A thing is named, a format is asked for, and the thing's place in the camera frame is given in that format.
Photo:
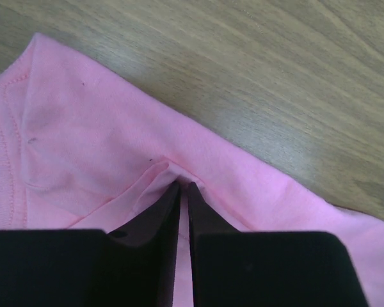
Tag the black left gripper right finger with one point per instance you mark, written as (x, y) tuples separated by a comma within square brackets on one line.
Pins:
[(233, 268)]

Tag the light pink t-shirt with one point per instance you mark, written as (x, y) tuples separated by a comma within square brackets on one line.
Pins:
[(80, 147)]

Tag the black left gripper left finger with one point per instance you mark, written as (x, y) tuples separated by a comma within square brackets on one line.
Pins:
[(133, 265)]

